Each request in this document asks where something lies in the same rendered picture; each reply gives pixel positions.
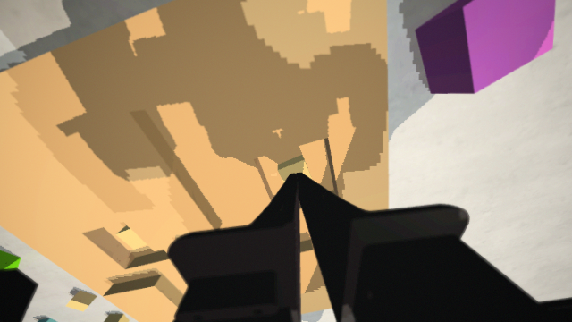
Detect yellow rectangular block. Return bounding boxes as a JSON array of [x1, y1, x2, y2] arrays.
[[105, 314, 129, 322], [66, 291, 96, 312], [277, 155, 312, 182], [116, 225, 147, 250]]

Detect purple block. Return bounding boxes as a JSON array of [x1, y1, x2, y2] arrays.
[[415, 0, 556, 94]]

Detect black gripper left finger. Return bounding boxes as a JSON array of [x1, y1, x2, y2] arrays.
[[167, 173, 301, 322]]

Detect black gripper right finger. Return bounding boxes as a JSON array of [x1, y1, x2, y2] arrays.
[[296, 173, 470, 322]]

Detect orange puzzle board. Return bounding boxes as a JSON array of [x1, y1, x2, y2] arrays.
[[0, 0, 389, 322]]

